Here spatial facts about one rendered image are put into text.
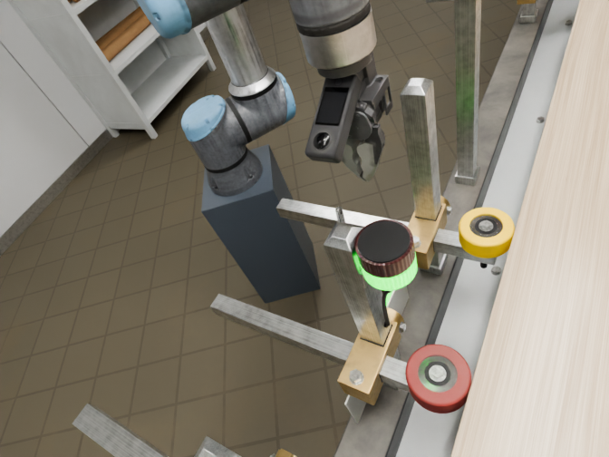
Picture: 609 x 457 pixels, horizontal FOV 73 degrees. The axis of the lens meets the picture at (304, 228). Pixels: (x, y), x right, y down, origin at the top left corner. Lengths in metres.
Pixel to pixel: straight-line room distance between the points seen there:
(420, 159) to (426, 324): 0.33
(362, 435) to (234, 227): 0.88
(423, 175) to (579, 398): 0.36
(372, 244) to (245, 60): 0.88
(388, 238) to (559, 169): 0.43
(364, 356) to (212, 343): 1.26
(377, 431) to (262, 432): 0.88
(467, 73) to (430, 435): 0.66
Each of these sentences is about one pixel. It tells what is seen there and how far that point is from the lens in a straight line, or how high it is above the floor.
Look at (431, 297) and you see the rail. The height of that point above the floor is 0.70.
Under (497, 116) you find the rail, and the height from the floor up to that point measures 0.70.
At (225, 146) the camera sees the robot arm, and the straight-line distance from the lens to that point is 1.29.
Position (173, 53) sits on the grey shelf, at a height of 0.16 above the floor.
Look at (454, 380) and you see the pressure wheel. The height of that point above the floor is 0.90.
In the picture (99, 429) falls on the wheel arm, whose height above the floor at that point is 0.96.
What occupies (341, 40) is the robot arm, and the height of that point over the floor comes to 1.23.
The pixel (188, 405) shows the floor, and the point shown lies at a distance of 1.78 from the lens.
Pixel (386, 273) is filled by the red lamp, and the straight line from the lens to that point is 0.43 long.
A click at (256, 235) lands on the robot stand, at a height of 0.42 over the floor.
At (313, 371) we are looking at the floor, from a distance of 1.62.
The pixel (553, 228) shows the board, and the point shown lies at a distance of 0.72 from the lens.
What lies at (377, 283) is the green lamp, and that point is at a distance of 0.45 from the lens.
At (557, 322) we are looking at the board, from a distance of 0.63.
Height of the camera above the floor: 1.45
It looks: 46 degrees down
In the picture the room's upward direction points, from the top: 24 degrees counter-clockwise
